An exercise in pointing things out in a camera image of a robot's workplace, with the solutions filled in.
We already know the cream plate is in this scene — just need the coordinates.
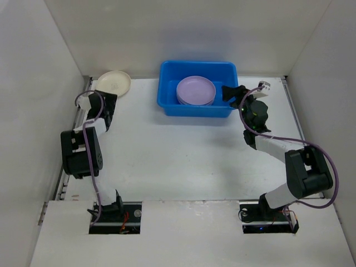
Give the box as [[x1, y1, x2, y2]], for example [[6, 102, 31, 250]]
[[96, 71, 131, 97]]

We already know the small purple plate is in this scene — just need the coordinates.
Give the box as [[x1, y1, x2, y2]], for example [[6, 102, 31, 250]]
[[176, 76, 216, 104]]

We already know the blue plate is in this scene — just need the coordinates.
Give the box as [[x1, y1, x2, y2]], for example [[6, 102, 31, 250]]
[[177, 98, 214, 106]]

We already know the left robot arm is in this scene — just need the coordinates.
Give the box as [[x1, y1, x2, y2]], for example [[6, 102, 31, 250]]
[[60, 90, 117, 182]]

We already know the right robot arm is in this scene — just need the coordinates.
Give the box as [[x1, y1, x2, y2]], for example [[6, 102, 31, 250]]
[[222, 82, 339, 220]]

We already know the blue plastic bin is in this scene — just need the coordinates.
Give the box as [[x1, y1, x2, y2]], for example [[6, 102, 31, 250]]
[[157, 60, 238, 118]]

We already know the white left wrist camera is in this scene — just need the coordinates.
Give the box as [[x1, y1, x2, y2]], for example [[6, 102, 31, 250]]
[[75, 95, 91, 111]]

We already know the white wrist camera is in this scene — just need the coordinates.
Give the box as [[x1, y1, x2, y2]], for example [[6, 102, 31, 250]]
[[75, 95, 91, 111], [253, 81, 271, 98]]

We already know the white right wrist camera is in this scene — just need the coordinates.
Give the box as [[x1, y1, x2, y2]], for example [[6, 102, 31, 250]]
[[253, 81, 271, 98]]

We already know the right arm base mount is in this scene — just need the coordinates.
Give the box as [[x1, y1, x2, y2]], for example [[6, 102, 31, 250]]
[[238, 201, 299, 234]]

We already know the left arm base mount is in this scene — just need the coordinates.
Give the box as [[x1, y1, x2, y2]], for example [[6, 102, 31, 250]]
[[88, 202, 142, 235]]

